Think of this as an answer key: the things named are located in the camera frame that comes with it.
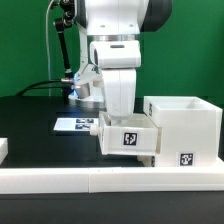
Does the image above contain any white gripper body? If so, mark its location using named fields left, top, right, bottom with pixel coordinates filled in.
left=102, top=69, right=136, bottom=120

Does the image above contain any white drawer box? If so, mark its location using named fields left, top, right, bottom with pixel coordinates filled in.
left=137, top=156, right=155, bottom=167
left=90, top=112, right=159, bottom=156

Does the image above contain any white drawer cabinet frame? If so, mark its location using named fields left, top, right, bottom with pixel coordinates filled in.
left=143, top=96, right=222, bottom=167

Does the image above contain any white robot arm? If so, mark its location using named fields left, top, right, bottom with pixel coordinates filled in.
left=74, top=0, right=172, bottom=120

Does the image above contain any marker tag sheet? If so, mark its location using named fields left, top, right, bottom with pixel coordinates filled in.
left=53, top=118, right=98, bottom=131

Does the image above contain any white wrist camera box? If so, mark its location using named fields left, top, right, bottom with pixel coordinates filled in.
left=73, top=39, right=142, bottom=100

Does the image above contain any black cable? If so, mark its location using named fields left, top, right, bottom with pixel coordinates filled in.
left=15, top=78, right=75, bottom=98

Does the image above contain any grey cable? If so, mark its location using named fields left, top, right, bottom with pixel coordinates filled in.
left=45, top=0, right=57, bottom=98

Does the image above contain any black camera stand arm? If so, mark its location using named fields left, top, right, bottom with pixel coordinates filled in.
left=51, top=0, right=81, bottom=78

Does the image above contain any white fence wall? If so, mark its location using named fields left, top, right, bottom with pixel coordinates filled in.
left=0, top=138, right=224, bottom=194

